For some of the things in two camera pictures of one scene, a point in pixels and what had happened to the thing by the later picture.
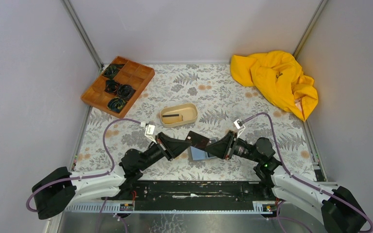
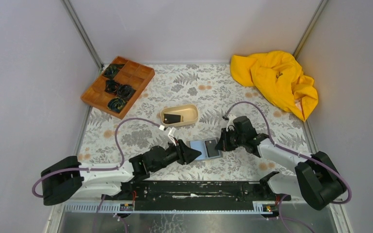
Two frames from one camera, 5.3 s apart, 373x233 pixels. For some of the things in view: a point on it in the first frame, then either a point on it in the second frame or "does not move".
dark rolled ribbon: (112, 70) does not move
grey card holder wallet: (194, 154) does not move
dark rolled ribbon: (125, 91) does not move
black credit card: (198, 141) -> (171, 118)
